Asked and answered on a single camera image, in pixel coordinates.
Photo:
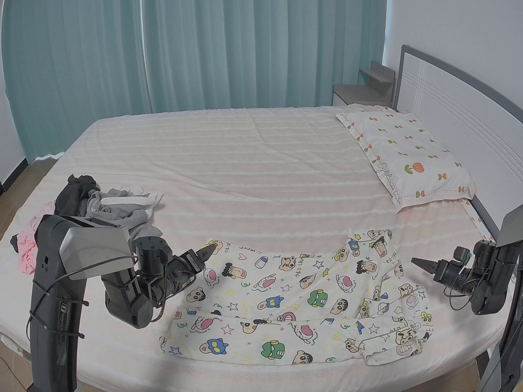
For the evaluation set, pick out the grey bedside table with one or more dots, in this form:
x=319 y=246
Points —
x=351 y=94

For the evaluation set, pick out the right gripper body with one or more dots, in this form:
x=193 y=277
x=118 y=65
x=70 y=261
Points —
x=446 y=272

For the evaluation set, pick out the black garment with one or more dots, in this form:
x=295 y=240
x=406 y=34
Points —
x=67 y=198

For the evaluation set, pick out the white printed pillow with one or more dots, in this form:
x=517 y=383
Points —
x=408 y=153

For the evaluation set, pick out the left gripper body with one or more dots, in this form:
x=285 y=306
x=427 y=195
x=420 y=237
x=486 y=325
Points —
x=192 y=263

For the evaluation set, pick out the dark grey garment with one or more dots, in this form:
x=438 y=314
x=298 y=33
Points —
x=15 y=243

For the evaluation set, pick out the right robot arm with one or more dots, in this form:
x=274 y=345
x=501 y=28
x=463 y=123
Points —
x=494 y=276

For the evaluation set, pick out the white printed pyjama top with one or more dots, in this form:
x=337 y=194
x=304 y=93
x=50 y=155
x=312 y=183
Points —
x=286 y=300

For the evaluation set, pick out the pink garment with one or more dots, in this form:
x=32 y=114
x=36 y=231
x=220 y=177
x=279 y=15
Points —
x=26 y=247

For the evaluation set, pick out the bed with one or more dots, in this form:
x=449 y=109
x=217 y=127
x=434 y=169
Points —
x=245 y=157

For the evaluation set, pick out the blue-green curtain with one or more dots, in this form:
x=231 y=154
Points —
x=265 y=35
x=81 y=55

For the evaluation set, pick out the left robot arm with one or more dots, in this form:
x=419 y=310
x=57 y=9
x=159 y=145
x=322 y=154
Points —
x=90 y=243

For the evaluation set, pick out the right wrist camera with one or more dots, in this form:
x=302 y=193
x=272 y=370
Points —
x=461 y=256

